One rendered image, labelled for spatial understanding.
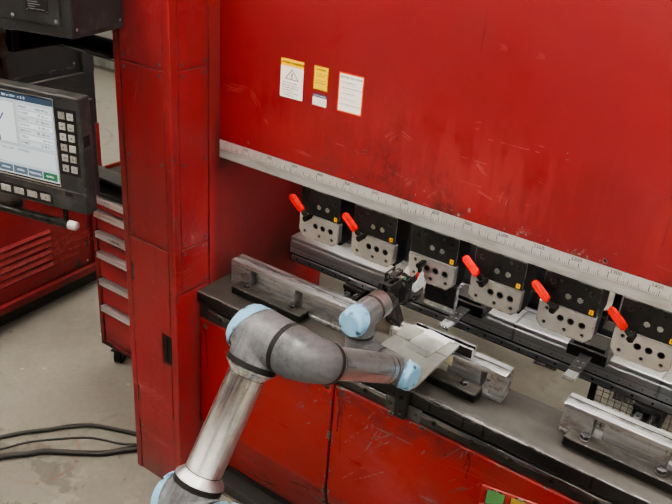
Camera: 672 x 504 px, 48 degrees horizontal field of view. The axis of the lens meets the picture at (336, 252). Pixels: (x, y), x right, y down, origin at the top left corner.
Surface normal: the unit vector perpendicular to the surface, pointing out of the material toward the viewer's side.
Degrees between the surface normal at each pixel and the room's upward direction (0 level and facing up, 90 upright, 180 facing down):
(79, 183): 90
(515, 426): 0
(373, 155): 90
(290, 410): 90
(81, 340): 0
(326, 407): 90
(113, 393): 0
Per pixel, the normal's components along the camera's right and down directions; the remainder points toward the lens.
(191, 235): 0.81, 0.32
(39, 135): -0.36, 0.40
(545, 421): 0.07, -0.89
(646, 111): -0.58, 0.33
